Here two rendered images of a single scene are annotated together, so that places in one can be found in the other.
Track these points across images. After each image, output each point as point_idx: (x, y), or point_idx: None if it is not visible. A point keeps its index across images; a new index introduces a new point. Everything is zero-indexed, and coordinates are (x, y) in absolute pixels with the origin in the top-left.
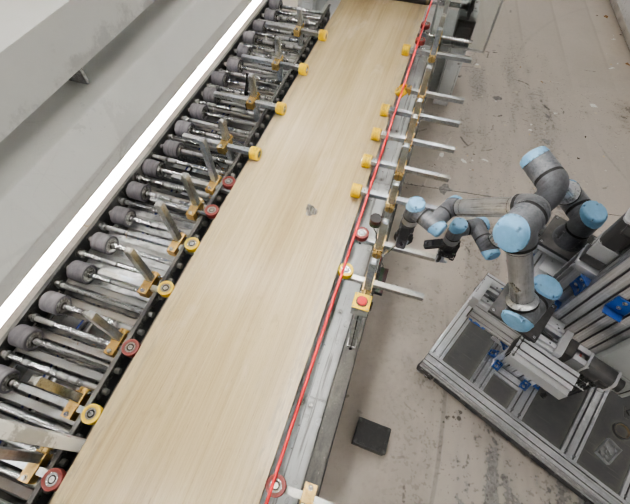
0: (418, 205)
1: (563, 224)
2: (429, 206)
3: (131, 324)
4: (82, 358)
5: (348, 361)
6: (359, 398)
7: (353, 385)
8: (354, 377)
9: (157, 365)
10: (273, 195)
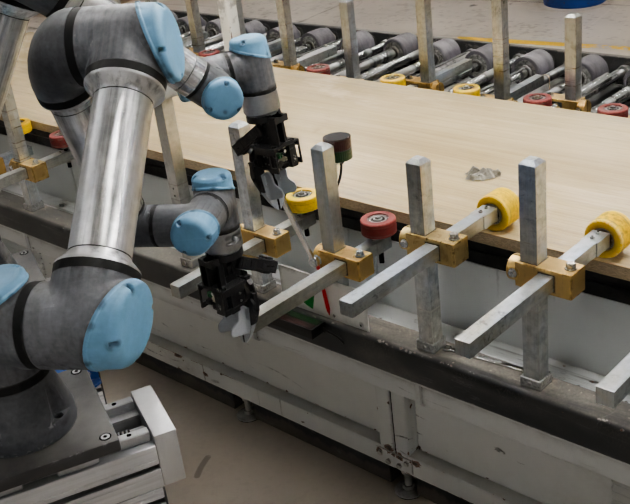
0: (237, 37)
1: (56, 374)
2: (371, 283)
3: None
4: (342, 69)
5: (168, 256)
6: (179, 491)
7: (209, 489)
8: (223, 494)
9: (277, 81)
10: (549, 144)
